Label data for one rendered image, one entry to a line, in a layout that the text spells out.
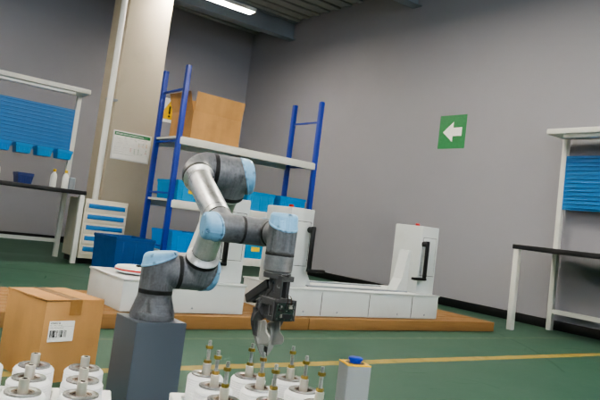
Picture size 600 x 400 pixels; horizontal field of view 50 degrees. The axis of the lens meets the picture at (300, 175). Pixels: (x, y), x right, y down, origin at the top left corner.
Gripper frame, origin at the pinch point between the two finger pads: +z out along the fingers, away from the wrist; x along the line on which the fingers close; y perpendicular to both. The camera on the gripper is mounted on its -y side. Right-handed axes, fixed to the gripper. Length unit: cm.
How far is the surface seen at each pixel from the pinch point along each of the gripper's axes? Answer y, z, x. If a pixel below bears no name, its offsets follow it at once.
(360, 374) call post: 5.8, 5.7, 29.1
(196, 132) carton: -479, -120, 208
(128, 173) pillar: -623, -74, 194
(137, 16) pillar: -622, -267, 176
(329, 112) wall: -606, -209, 477
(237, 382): -8.8, 10.5, -0.7
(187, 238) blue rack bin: -475, -8, 211
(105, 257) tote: -458, 17, 122
